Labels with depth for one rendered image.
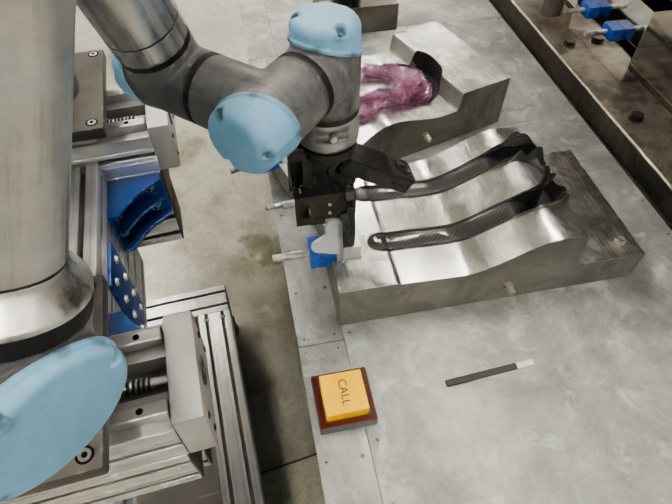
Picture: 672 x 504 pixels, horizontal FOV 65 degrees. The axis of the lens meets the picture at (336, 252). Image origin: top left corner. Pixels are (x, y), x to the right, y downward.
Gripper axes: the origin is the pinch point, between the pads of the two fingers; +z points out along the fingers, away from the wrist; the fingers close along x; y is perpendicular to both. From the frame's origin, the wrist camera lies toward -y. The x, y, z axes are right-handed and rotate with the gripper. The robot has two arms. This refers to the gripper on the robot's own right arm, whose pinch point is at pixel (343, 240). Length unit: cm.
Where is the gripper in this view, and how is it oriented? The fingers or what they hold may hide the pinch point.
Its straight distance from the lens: 80.6
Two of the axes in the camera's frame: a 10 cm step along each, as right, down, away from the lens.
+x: 2.0, 7.6, -6.2
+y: -9.8, 1.5, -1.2
